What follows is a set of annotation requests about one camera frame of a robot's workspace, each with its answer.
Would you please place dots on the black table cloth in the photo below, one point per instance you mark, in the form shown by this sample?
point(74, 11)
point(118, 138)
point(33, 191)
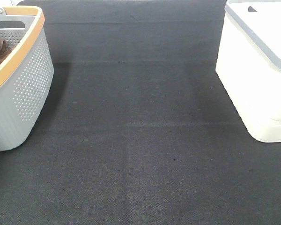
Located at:
point(137, 128)

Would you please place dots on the white storage bin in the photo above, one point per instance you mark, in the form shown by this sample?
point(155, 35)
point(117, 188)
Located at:
point(249, 64)

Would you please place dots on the grey perforated laundry basket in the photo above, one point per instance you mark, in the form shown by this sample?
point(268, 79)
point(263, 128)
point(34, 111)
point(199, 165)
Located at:
point(25, 74)

